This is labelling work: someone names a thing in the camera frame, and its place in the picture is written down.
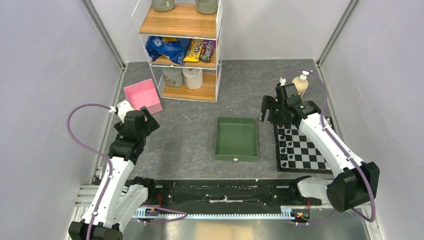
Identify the pink plastic box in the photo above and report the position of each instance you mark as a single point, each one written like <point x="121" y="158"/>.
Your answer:
<point x="144" y="94"/>

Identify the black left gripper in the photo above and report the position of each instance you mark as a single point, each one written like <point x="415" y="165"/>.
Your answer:
<point x="150" y="125"/>

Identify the white toilet paper roll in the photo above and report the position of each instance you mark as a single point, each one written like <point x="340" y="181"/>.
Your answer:
<point x="193" y="77"/>

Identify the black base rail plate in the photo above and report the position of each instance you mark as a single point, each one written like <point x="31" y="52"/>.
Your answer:
<point x="209" y="196"/>

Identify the green jar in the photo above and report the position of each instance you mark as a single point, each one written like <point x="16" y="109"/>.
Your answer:
<point x="207" y="7"/>
<point x="163" y="5"/>

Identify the white wire wooden shelf rack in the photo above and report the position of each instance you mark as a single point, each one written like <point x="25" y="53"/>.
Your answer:
<point x="184" y="21"/>

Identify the green jar left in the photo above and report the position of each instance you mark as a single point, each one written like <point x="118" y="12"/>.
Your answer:
<point x="163" y="5"/>

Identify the blue snack bag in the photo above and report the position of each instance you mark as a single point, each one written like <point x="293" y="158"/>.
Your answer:
<point x="172" y="48"/>

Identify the black and white chessboard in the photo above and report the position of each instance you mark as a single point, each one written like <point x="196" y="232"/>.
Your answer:
<point x="306" y="157"/>

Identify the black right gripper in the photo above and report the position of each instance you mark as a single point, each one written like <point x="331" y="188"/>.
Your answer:
<point x="266" y="103"/>

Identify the yellow candy bag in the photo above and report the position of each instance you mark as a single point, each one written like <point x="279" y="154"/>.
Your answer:
<point x="194" y="51"/>

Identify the green jar right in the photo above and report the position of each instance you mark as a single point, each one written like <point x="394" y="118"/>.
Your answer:
<point x="207" y="7"/>

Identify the brown candy bag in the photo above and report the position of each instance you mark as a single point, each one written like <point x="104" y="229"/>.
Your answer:
<point x="207" y="50"/>

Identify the cream soap pump bottle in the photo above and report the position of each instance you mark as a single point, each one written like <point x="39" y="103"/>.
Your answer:
<point x="301" y="83"/>

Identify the green plastic tray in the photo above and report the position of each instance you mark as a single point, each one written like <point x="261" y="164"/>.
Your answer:
<point x="236" y="139"/>

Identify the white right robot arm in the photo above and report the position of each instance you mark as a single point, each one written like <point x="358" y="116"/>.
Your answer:
<point x="355" y="182"/>

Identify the grey patterned mug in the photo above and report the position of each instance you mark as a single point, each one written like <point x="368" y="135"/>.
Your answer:
<point x="173" y="76"/>

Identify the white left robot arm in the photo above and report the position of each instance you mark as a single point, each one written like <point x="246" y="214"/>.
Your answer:
<point x="111" y="210"/>

